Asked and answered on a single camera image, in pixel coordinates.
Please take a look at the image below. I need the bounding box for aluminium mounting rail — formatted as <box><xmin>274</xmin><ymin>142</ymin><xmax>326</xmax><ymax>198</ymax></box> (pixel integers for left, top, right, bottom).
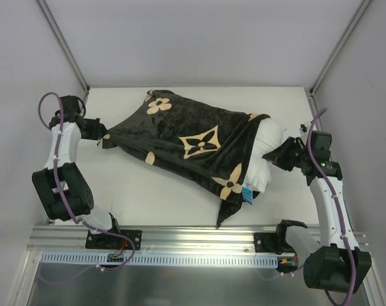
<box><xmin>26</xmin><ymin>224</ymin><xmax>366</xmax><ymax>256</ymax></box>

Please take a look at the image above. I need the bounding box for white slotted cable duct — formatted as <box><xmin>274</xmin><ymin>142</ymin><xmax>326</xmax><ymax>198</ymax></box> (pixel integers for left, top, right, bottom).
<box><xmin>41</xmin><ymin>252</ymin><xmax>278</xmax><ymax>269</ymax></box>

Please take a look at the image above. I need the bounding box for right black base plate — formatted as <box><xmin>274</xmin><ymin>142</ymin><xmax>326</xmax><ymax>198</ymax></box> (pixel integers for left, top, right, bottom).
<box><xmin>253</xmin><ymin>232</ymin><xmax>283</xmax><ymax>254</ymax></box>

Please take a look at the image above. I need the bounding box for black beige patterned pillowcase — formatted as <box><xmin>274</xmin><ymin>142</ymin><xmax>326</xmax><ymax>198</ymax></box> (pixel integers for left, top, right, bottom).
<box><xmin>98</xmin><ymin>89</ymin><xmax>269</xmax><ymax>228</ymax></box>

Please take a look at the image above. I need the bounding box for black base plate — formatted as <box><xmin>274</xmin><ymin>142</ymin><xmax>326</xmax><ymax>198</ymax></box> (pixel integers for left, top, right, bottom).
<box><xmin>85</xmin><ymin>229</ymin><xmax>142</xmax><ymax>251</ymax></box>
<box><xmin>253</xmin><ymin>232</ymin><xmax>283</xmax><ymax>254</ymax></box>

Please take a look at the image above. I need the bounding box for aluminium frame post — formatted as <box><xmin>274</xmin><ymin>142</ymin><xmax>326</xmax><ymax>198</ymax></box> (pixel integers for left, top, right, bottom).
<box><xmin>34</xmin><ymin>0</ymin><xmax>90</xmax><ymax>94</ymax></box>
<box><xmin>309</xmin><ymin>0</ymin><xmax>374</xmax><ymax>94</ymax></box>

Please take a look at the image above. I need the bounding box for left aluminium frame post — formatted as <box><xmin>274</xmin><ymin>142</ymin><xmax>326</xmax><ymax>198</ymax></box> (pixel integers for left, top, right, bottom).
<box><xmin>34</xmin><ymin>0</ymin><xmax>90</xmax><ymax>94</ymax></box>

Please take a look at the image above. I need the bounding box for right aluminium frame post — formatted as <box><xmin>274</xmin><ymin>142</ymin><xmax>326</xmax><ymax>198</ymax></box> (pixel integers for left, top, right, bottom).
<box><xmin>309</xmin><ymin>0</ymin><xmax>374</xmax><ymax>94</ymax></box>

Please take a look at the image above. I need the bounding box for white pillow insert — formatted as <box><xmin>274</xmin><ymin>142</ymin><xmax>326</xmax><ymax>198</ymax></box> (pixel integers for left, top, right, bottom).
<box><xmin>243</xmin><ymin>117</ymin><xmax>288</xmax><ymax>194</ymax></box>

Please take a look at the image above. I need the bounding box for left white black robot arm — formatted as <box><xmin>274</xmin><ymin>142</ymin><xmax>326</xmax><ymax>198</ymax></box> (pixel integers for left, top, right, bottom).
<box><xmin>32</xmin><ymin>96</ymin><xmax>126</xmax><ymax>250</ymax></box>

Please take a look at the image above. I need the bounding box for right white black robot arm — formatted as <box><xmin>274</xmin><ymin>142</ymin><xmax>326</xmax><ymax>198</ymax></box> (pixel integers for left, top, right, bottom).
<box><xmin>254</xmin><ymin>131</ymin><xmax>372</xmax><ymax>294</ymax></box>

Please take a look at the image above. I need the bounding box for blue pillow label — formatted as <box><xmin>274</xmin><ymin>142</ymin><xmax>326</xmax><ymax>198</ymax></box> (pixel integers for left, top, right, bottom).
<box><xmin>242</xmin><ymin>186</ymin><xmax>253</xmax><ymax>205</ymax></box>

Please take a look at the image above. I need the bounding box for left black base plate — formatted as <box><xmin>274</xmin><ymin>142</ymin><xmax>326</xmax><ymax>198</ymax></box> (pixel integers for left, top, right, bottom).
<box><xmin>85</xmin><ymin>229</ymin><xmax>142</xmax><ymax>251</ymax></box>

